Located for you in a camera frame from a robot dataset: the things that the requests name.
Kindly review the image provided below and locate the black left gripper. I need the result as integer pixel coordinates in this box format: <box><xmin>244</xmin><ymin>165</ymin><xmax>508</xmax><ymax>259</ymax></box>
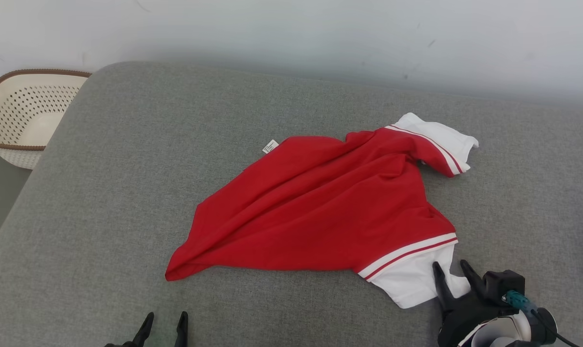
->
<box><xmin>104</xmin><ymin>311</ymin><xmax>189</xmax><ymax>347</ymax></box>

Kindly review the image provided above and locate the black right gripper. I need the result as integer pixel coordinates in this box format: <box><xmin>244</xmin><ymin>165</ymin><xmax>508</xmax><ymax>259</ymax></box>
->
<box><xmin>432</xmin><ymin>259</ymin><xmax>510</xmax><ymax>347</ymax></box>

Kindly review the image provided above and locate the red shirt with white sleeves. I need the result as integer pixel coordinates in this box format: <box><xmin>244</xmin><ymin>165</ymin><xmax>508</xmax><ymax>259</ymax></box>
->
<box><xmin>164</xmin><ymin>112</ymin><xmax>479</xmax><ymax>309</ymax></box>

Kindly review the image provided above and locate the cream perforated laundry basket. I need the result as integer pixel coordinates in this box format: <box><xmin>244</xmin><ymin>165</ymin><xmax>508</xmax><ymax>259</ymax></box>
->
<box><xmin>0</xmin><ymin>68</ymin><xmax>93</xmax><ymax>171</ymax></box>

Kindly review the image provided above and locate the teal cable connector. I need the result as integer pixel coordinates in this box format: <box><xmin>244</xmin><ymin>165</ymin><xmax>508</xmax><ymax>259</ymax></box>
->
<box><xmin>502</xmin><ymin>289</ymin><xmax>538</xmax><ymax>314</ymax></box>

